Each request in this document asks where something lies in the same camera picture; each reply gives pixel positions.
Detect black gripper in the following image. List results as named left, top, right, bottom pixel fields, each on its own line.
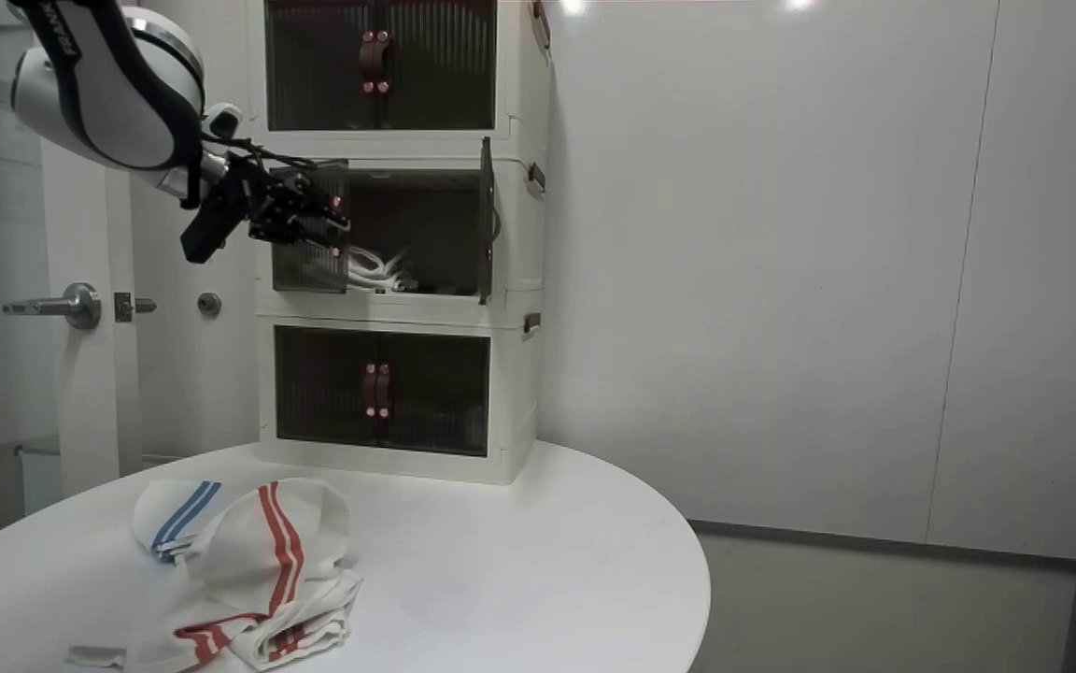
left=219, top=145, right=356, bottom=248

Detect white room door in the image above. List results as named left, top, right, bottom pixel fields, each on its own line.
left=30, top=145, right=146, bottom=496

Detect dark translucent cabinet door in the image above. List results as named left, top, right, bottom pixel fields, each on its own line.
left=263, top=0, right=382, bottom=135
left=375, top=0, right=502, bottom=135
left=272, top=320, right=382, bottom=454
left=375, top=325, right=496, bottom=460

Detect folded white towels pile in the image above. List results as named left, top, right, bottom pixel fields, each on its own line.
left=344, top=241, right=414, bottom=299

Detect white towel red stripes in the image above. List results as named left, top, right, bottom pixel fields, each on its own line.
left=66, top=477, right=365, bottom=673

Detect ribbed translucent cabinet door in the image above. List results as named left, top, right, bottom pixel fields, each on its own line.
left=473, top=130, right=502, bottom=309
left=269, top=158, right=356, bottom=299

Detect white towel blue stripes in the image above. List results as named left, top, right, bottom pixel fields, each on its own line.
left=132, top=474, right=238, bottom=568

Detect white stacked storage cabinet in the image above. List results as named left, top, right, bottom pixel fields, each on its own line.
left=254, top=0, right=557, bottom=487

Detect silver door lever handle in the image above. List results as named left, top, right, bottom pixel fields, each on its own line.
left=0, top=279, right=110, bottom=337

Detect metal door latch plate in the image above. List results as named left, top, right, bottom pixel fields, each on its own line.
left=113, top=288, right=161, bottom=325

